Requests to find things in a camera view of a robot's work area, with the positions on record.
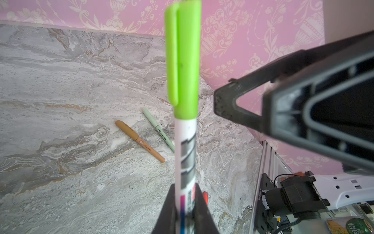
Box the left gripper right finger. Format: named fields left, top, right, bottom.
left=193, top=183, right=219, bottom=234

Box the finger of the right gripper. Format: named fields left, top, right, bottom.
left=263, top=51, right=374, bottom=171
left=213, top=30, right=374, bottom=132

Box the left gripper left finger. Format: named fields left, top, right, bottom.
left=152, top=184, right=176, bottom=234

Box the light green pen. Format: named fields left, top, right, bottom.
left=142, top=108, right=175, bottom=152

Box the tan brown pen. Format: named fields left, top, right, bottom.
left=115, top=120, right=166, bottom=163

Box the bright green pen cap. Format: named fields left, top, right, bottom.
left=165, top=1, right=202, bottom=120

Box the white marker green tip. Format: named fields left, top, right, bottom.
left=175, top=119, right=197, bottom=234

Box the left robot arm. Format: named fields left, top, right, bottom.
left=153, top=172, right=374, bottom=234

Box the red pen cap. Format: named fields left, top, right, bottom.
left=203, top=191, right=208, bottom=205

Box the green snack bag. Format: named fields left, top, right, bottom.
left=326, top=216, right=374, bottom=234

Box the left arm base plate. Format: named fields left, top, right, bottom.
left=254, top=173, right=279, bottom=234

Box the aluminium front rail frame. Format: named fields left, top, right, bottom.
left=249, top=140, right=293, bottom=234

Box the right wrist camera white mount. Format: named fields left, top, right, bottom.
left=323, top=0, right=374, bottom=43

